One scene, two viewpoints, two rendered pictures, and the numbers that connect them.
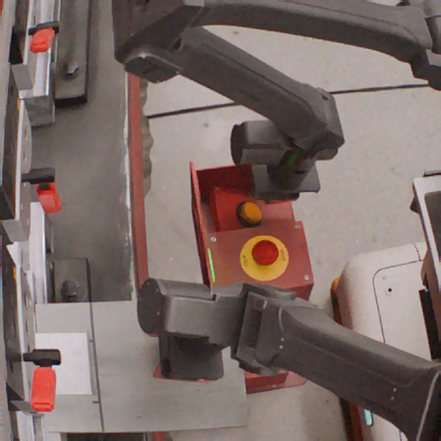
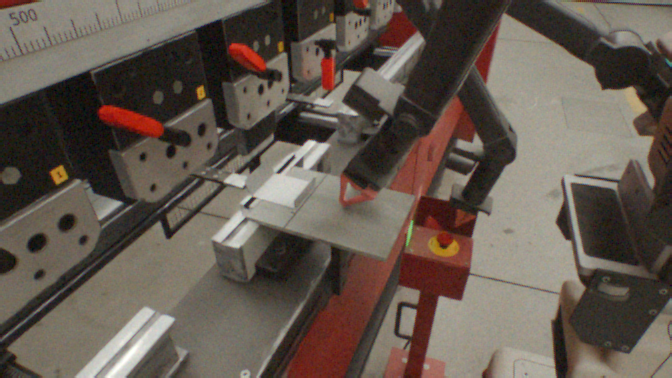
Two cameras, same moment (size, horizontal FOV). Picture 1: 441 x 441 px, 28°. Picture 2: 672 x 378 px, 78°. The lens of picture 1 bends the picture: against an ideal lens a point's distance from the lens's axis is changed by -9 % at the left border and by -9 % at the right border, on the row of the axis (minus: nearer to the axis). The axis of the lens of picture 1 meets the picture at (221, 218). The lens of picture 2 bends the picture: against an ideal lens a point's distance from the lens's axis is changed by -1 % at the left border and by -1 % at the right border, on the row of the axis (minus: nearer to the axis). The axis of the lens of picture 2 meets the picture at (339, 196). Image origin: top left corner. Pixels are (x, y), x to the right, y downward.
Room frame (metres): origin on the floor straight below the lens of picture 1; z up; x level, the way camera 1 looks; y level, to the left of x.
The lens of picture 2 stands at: (-0.24, -0.22, 1.47)
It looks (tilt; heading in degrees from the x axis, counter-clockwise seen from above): 37 degrees down; 30
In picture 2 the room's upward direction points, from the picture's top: straight up
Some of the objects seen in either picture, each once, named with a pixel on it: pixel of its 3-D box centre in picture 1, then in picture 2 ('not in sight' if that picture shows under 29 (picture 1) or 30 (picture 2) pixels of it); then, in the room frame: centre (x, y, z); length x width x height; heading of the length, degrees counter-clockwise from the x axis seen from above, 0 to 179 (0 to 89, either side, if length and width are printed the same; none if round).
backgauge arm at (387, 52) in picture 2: not in sight; (347, 53); (1.55, 0.79, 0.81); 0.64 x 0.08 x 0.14; 97
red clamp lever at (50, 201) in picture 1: (42, 191); (325, 65); (0.41, 0.20, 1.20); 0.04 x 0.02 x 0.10; 97
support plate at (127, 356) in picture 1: (137, 367); (333, 207); (0.27, 0.10, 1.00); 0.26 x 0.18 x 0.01; 97
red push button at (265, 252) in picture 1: (265, 255); (444, 242); (0.51, -0.07, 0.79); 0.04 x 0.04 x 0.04
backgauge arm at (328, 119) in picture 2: not in sight; (267, 116); (0.80, 0.69, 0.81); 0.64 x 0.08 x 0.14; 97
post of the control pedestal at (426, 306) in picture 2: not in sight; (422, 327); (0.55, -0.05, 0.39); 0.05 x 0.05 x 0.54; 11
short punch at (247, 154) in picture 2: not in sight; (256, 129); (0.25, 0.24, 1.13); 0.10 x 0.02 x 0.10; 7
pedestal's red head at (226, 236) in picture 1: (251, 237); (440, 241); (0.55, -0.05, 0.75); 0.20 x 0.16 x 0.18; 11
